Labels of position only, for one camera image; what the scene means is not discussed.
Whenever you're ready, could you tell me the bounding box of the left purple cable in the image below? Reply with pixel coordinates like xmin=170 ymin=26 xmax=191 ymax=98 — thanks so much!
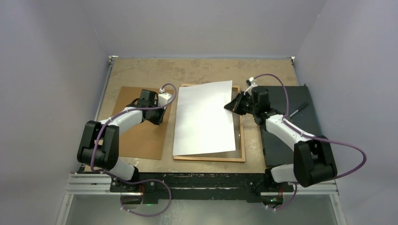
xmin=90 ymin=83 xmax=178 ymax=218

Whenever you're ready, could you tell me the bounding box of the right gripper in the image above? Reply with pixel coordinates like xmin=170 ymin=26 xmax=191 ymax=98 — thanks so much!
xmin=225 ymin=91 xmax=258 ymax=116

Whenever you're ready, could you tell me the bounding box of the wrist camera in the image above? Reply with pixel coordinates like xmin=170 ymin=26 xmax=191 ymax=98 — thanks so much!
xmin=245 ymin=77 xmax=257 ymax=93
xmin=158 ymin=88 xmax=174 ymax=108

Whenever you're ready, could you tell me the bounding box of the purple cable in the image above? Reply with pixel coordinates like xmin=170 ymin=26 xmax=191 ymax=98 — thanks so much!
xmin=90 ymin=83 xmax=178 ymax=218
xmin=253 ymin=73 xmax=367 ymax=212

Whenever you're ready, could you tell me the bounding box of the black mat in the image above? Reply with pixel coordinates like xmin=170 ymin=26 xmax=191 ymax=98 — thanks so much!
xmin=261 ymin=86 xmax=322 ymax=166

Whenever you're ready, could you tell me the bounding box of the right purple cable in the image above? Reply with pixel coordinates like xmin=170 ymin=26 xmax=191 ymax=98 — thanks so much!
xmin=253 ymin=73 xmax=367 ymax=212

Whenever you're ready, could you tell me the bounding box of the wooden picture frame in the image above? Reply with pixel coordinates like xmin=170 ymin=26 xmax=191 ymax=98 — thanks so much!
xmin=172 ymin=84 xmax=245 ymax=163

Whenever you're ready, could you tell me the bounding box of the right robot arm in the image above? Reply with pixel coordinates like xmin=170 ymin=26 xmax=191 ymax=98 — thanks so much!
xmin=224 ymin=86 xmax=337 ymax=191

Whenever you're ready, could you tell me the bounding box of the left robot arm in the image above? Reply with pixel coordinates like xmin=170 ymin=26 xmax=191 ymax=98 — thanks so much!
xmin=77 ymin=88 xmax=175 ymax=192

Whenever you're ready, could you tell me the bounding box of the brown backing board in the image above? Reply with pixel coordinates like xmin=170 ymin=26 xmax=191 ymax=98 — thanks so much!
xmin=112 ymin=86 xmax=171 ymax=160

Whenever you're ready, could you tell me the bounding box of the aluminium rail frame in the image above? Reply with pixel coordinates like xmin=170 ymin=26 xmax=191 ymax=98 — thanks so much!
xmin=57 ymin=57 xmax=346 ymax=225

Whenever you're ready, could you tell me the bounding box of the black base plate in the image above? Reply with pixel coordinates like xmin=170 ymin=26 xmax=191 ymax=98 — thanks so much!
xmin=110 ymin=172 xmax=294 ymax=204

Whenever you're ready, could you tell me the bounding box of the small hammer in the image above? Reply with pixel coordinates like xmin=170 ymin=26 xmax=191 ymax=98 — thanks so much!
xmin=289 ymin=102 xmax=309 ymax=118

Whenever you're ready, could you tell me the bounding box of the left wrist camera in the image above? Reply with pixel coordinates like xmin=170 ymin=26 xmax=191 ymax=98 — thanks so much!
xmin=158 ymin=88 xmax=174 ymax=108

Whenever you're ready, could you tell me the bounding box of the plant photo print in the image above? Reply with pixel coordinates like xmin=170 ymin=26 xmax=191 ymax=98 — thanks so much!
xmin=173 ymin=81 xmax=236 ymax=156

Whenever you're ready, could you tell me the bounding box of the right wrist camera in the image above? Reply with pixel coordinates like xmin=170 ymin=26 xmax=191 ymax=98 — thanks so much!
xmin=245 ymin=77 xmax=257 ymax=93

